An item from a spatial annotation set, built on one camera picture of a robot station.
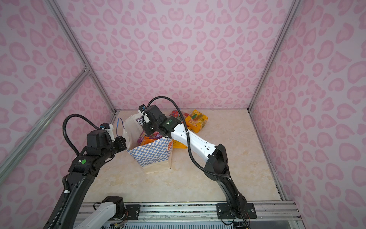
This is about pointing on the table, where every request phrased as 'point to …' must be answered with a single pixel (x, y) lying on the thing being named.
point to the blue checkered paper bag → (154, 155)
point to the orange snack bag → (147, 140)
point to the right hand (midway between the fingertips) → (146, 122)
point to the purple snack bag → (143, 134)
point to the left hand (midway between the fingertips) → (125, 137)
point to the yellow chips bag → (176, 144)
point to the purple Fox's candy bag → (139, 120)
